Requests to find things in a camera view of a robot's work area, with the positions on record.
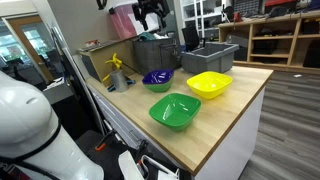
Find yellow plastic bowl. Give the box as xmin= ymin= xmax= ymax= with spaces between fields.
xmin=186 ymin=70 xmax=234 ymax=100

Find pink plastic bag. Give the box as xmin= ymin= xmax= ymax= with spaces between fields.
xmin=108 ymin=0 xmax=138 ymax=41

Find wooden framed door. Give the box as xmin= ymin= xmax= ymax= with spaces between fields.
xmin=6 ymin=14 xmax=57 ymax=83

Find yellow handled clamps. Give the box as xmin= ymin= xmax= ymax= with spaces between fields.
xmin=102 ymin=52 xmax=124 ymax=83

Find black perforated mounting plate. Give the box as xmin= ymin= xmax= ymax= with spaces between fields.
xmin=74 ymin=129 xmax=192 ymax=180

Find red patterned small box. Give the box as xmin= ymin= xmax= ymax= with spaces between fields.
xmin=84 ymin=39 xmax=101 ymax=48

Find wooden shelf unit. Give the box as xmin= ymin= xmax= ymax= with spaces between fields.
xmin=217 ymin=10 xmax=320 ymax=75

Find blue plastic bowl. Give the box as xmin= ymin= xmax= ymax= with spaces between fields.
xmin=141 ymin=68 xmax=175 ymax=86

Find black slanted pole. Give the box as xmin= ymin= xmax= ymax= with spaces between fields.
xmin=49 ymin=22 xmax=108 ymax=135

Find teal cloth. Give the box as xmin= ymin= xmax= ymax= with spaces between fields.
xmin=137 ymin=31 xmax=157 ymax=42

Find white drawer cabinet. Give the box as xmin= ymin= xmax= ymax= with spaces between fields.
xmin=87 ymin=83 xmax=267 ymax=180

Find orange tipped black clamp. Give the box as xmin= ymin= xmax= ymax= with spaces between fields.
xmin=134 ymin=139 xmax=150 ymax=165
xmin=94 ymin=129 xmax=118 ymax=152

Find small green plastic bowl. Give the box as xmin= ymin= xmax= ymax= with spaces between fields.
xmin=143 ymin=79 xmax=174 ymax=94

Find silver metal cylinder roll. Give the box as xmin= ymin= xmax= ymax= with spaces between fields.
xmin=109 ymin=69 xmax=130 ymax=94

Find cardboard box with black panel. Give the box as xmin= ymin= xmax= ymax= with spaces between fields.
xmin=77 ymin=39 xmax=138 ymax=88

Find grey plastic bin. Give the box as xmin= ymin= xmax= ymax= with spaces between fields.
xmin=181 ymin=41 xmax=240 ymax=75

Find large green plastic bowl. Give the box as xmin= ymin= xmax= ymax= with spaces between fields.
xmin=148 ymin=92 xmax=203 ymax=132

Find dark grey fabric bin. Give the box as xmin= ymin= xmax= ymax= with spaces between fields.
xmin=132 ymin=32 xmax=183 ymax=76

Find white shelving unit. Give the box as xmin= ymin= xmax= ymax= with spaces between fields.
xmin=179 ymin=0 xmax=225 ymax=38

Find black office chair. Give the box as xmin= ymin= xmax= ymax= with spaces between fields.
xmin=181 ymin=25 xmax=202 ymax=53

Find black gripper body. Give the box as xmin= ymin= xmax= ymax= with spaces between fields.
xmin=131 ymin=0 xmax=171 ymax=17

